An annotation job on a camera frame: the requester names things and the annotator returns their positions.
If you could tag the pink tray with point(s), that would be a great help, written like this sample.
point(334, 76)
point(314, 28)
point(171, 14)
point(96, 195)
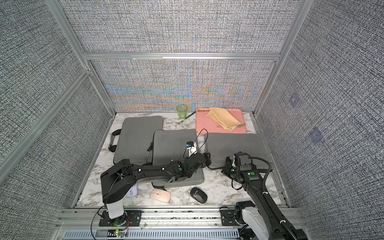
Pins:
point(204, 122)

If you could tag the green plastic cup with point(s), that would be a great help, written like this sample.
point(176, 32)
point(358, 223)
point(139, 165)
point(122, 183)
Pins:
point(182, 111)

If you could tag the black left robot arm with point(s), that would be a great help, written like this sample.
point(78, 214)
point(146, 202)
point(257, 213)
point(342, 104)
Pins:
point(121, 177)

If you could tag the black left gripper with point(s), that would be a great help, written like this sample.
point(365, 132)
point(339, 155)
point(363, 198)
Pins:
point(208, 160)

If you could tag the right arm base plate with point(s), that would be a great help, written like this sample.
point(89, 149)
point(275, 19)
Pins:
point(228, 217)

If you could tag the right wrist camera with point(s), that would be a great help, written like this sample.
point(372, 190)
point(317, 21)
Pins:
point(242, 161)

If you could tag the pink computer mouse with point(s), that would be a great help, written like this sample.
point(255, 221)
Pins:
point(160, 195)

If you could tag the grey laptop bag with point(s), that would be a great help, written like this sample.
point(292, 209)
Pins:
point(171, 145)
point(135, 140)
point(221, 146)

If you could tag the black computer mouse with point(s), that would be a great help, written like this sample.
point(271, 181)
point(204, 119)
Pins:
point(198, 195)

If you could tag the tan folded cloth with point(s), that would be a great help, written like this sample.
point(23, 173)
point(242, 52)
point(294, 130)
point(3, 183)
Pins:
point(223, 118)

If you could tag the lilac computer mouse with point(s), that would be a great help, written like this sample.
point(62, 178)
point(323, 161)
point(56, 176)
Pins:
point(133, 192)

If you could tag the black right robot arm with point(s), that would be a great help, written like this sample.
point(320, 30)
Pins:
point(261, 214)

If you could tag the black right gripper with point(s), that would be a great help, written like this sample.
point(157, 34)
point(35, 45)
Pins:
point(226, 169)

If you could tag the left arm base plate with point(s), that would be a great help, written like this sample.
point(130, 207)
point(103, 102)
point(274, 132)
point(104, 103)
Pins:
point(129, 218)

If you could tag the aluminium front rail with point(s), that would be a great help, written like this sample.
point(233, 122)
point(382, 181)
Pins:
point(157, 223)

